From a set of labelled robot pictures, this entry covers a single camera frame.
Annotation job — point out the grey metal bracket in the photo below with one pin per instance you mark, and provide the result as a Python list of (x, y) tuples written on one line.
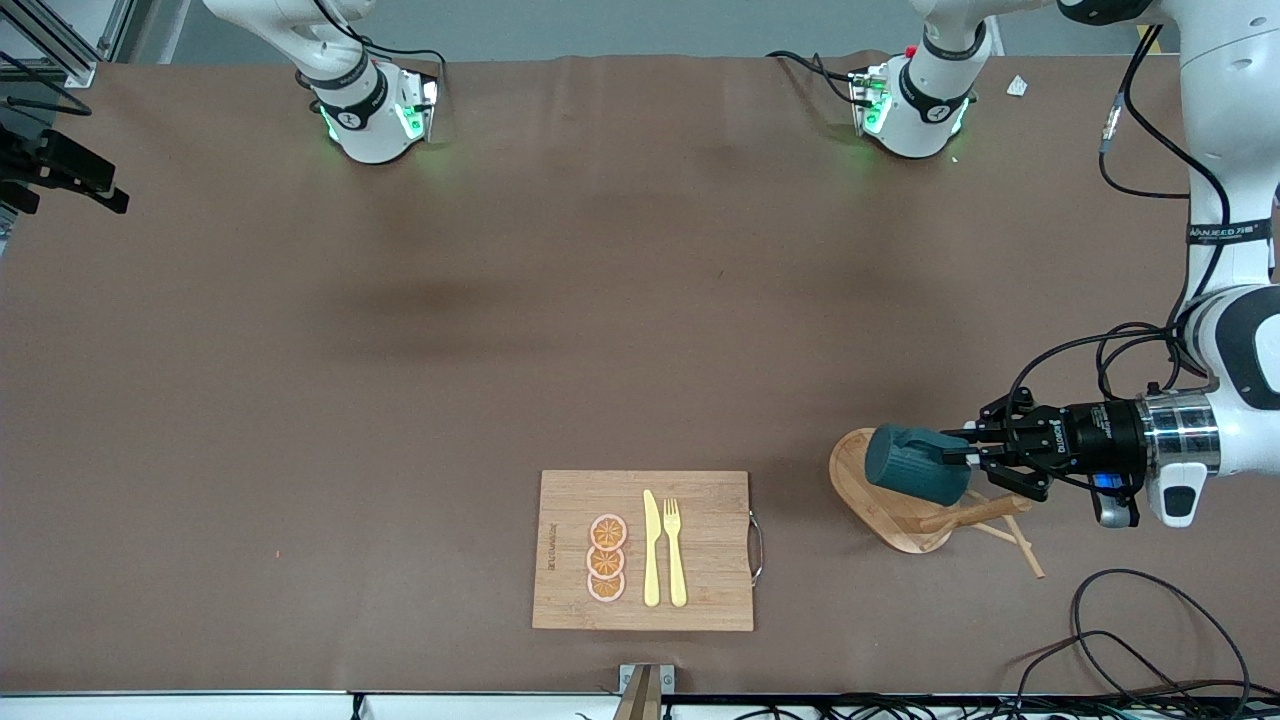
[(668, 680)]

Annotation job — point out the wooden post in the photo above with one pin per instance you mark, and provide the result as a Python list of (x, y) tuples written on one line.
[(640, 700)]

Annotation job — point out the teal ribbed mug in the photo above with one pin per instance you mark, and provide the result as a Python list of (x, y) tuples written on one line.
[(915, 470)]

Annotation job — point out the bamboo cutting board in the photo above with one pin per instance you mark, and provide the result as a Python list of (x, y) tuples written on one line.
[(700, 590)]

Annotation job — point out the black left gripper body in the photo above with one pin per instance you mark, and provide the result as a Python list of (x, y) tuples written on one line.
[(1098, 432)]

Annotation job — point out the yellow plastic knife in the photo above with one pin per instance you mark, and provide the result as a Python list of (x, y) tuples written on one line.
[(651, 550)]

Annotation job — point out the brown table cover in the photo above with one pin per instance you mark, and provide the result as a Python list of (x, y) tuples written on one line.
[(250, 400)]

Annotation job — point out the small white paper scrap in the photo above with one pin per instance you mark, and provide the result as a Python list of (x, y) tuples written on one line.
[(1017, 87)]

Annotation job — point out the aluminium frame profile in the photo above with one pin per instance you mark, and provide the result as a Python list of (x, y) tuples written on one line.
[(60, 30)]

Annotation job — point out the orange slice toy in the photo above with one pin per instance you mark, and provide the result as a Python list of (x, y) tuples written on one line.
[(606, 587), (605, 561), (608, 532)]

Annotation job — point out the yellow plastic fork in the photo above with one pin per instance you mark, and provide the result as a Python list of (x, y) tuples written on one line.
[(676, 560)]

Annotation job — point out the wooden mug tree stand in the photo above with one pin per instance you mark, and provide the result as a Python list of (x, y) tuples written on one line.
[(900, 528)]

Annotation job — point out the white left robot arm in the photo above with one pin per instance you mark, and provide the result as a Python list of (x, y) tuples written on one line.
[(1235, 100)]

